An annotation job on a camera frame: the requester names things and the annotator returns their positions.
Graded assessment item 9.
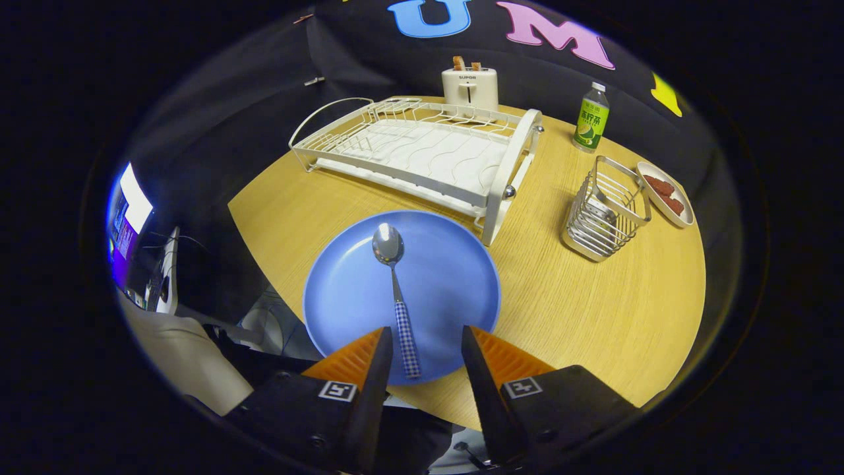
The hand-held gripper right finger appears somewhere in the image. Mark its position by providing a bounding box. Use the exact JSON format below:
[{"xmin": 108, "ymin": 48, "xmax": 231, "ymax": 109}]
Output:
[{"xmin": 461, "ymin": 325, "xmax": 642, "ymax": 466}]

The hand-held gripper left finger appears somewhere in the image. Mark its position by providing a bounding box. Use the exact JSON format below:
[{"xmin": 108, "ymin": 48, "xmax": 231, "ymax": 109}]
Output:
[{"xmin": 224, "ymin": 326, "xmax": 395, "ymax": 474}]

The blue plate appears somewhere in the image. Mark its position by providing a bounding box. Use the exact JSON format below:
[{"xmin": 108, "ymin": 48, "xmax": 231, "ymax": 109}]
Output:
[{"xmin": 303, "ymin": 210, "xmax": 502, "ymax": 387}]

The checkered handle metal spoon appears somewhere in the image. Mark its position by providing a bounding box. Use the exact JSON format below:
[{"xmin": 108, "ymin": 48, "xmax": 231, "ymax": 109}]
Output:
[{"xmin": 372, "ymin": 223, "xmax": 422, "ymax": 380}]

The silver wire basket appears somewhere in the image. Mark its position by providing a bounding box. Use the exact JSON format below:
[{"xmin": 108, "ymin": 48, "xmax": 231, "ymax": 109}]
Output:
[{"xmin": 561, "ymin": 155, "xmax": 652, "ymax": 263}]

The white wire dish rack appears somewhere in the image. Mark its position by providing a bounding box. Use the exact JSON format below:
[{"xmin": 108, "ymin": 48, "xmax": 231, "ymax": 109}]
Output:
[{"xmin": 288, "ymin": 96, "xmax": 545, "ymax": 247}]

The white oval dish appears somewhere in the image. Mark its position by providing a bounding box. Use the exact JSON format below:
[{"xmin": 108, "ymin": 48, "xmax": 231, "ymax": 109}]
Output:
[{"xmin": 636, "ymin": 161, "xmax": 696, "ymax": 229}]

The person's leg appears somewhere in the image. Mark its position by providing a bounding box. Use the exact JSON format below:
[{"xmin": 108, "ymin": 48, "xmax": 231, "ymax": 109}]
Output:
[{"xmin": 119, "ymin": 297, "xmax": 255, "ymax": 416}]

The green label drink bottle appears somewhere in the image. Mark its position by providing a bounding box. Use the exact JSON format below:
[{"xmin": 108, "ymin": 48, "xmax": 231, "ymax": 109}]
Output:
[{"xmin": 572, "ymin": 82, "xmax": 611, "ymax": 154}]

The white toaster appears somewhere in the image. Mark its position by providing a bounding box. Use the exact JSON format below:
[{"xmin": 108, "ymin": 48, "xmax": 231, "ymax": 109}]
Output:
[{"xmin": 441, "ymin": 67, "xmax": 499, "ymax": 119}]

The lit computer monitor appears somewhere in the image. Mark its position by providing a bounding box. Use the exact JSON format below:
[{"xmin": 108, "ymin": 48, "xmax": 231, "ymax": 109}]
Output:
[{"xmin": 105, "ymin": 162, "xmax": 154, "ymax": 291}]

